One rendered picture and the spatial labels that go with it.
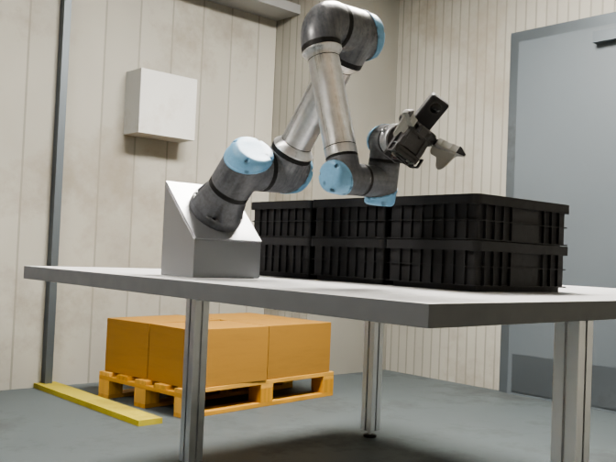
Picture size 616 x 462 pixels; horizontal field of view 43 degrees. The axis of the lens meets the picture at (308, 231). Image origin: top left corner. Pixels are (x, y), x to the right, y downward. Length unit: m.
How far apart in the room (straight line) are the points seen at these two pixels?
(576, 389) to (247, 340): 2.36
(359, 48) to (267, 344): 2.29
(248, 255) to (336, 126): 0.51
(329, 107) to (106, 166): 2.95
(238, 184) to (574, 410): 0.96
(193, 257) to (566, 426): 0.97
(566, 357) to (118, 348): 2.75
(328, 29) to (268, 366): 2.46
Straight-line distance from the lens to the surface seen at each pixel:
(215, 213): 2.08
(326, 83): 1.83
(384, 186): 1.84
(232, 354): 3.85
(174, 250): 2.10
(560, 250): 2.15
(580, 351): 1.79
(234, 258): 2.10
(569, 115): 4.74
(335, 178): 1.74
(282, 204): 2.38
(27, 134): 4.46
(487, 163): 5.05
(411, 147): 1.69
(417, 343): 5.35
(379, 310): 1.35
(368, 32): 1.98
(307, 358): 4.26
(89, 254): 4.58
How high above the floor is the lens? 0.77
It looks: 2 degrees up
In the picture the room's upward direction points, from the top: 2 degrees clockwise
